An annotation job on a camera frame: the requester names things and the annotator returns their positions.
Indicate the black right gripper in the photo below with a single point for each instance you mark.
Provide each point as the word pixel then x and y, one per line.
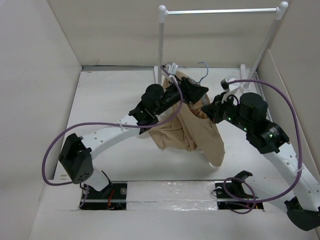
pixel 213 110

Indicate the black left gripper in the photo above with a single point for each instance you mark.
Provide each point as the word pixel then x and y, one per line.
pixel 192 93

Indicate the beige t shirt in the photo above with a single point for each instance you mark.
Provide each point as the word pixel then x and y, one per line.
pixel 191 130

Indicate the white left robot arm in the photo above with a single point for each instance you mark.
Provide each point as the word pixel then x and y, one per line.
pixel 78 152

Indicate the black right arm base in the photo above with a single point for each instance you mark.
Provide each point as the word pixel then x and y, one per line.
pixel 226 202

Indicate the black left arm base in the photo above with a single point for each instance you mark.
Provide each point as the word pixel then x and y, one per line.
pixel 114 198

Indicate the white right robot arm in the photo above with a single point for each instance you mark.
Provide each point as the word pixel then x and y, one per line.
pixel 301 201

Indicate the white clothes rack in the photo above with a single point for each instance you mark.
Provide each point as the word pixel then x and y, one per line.
pixel 218 33

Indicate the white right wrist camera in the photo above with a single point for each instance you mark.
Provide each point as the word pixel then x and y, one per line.
pixel 230 87

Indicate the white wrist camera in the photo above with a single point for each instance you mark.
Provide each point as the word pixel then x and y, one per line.
pixel 169 69
pixel 230 87

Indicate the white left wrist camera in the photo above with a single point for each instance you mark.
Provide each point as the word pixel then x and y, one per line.
pixel 169 69

